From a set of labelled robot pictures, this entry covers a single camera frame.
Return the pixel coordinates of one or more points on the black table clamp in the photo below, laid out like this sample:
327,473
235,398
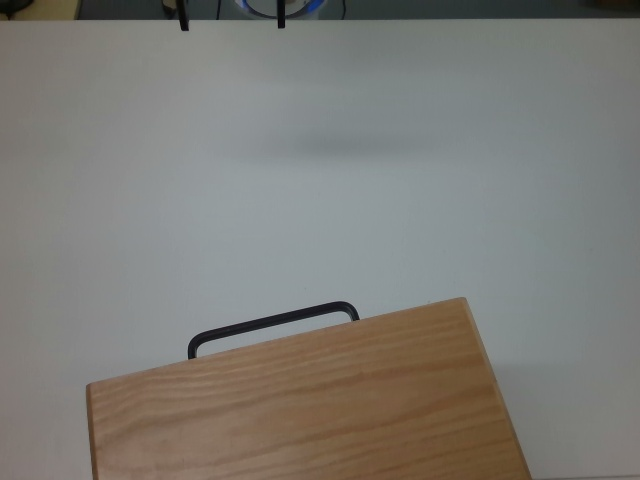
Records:
183,15
281,15

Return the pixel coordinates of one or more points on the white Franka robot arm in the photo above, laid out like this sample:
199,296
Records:
260,6

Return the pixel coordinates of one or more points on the wooden cabinet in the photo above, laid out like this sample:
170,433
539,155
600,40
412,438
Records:
310,400

